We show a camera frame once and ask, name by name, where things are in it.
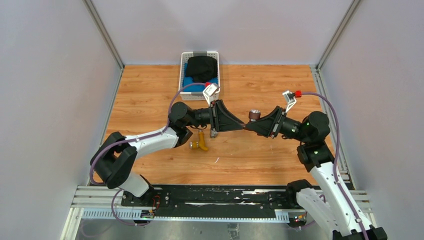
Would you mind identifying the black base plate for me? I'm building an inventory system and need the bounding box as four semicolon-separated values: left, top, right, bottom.
120;184;305;220

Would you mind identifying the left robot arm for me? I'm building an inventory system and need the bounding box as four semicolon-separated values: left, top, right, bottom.
90;100;245;207

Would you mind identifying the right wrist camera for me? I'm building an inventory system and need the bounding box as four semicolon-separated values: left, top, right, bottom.
282;90;297;113

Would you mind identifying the brown faucet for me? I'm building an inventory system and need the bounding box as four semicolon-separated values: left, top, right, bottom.
244;109;261;129

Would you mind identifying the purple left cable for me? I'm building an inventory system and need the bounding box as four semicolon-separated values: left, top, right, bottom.
89;82;212;227

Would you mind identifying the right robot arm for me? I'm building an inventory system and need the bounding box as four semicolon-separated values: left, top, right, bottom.
245;106;388;240

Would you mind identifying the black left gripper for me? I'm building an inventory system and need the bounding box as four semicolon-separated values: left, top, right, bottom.
184;100;245;133

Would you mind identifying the silver pipe fitting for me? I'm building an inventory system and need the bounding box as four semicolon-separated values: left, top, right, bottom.
210;129;218;139

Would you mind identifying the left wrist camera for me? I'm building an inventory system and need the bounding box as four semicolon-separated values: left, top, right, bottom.
202;83;220;106

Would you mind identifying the aluminium frame rail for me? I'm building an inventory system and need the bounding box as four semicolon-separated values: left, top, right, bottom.
71;184;372;226

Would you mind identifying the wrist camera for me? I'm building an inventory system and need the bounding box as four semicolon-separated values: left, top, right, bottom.
282;90;297;113
202;83;220;106

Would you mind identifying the yellow brass faucet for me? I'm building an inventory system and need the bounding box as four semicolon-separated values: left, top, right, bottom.
189;130;209;152

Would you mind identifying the white plastic basket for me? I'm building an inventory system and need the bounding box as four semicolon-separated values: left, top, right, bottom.
178;51;221;101

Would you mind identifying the blue cloth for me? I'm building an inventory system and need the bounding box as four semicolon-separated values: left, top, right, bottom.
182;74;219;92

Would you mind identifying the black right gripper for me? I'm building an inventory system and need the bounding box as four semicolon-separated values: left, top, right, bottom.
246;105;309;143

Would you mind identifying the black cloth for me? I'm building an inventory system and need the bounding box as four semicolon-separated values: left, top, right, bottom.
185;55;218;83

